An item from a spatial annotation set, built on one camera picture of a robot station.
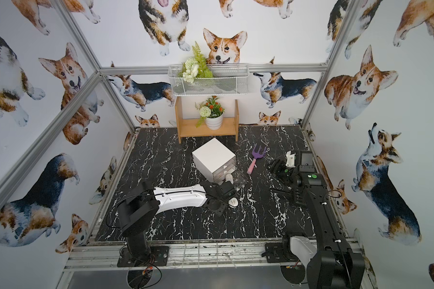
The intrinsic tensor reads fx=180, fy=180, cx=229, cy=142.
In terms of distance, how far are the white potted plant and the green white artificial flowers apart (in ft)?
0.66

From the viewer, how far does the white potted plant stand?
40.1 inches

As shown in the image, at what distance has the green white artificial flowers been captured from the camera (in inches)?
31.4
